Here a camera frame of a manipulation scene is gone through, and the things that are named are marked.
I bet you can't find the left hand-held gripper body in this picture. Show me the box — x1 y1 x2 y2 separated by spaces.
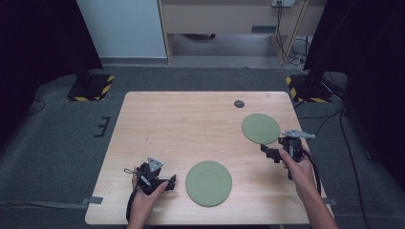
136 156 169 196

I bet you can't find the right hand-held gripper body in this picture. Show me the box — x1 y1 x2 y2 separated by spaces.
277 128 316 162

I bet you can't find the green round plate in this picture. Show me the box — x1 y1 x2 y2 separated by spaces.
184 160 233 208
241 113 282 145

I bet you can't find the person's left hand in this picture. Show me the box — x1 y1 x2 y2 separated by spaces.
131 176 170 222

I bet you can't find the person's right hand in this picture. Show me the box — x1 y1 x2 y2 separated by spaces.
279 148 315 199

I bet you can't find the black striped stand base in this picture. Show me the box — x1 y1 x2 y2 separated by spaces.
285 73 334 104
66 73 116 103

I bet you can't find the black curtain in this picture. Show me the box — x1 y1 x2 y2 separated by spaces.
0 0 105 148
303 0 405 192

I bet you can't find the wooden cabinet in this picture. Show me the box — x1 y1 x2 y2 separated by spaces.
158 0 329 67

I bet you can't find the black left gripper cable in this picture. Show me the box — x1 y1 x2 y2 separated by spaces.
123 167 141 223

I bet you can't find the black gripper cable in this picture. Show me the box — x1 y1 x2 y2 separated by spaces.
302 148 323 196
123 167 141 223

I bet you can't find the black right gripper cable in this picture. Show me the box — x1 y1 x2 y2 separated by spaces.
302 148 323 196

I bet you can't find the black floor cable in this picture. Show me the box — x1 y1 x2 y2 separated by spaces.
24 97 47 116
297 106 373 229

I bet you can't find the bundle of black cables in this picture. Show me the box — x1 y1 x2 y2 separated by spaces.
274 2 312 67

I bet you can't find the grey wall socket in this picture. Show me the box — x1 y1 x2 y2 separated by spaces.
270 0 296 9

